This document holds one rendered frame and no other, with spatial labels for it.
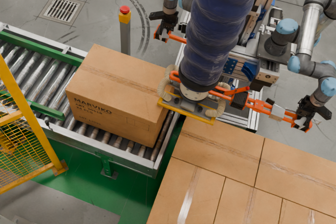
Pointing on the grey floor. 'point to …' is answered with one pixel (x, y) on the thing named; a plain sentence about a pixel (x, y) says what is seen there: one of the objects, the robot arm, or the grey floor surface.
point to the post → (125, 32)
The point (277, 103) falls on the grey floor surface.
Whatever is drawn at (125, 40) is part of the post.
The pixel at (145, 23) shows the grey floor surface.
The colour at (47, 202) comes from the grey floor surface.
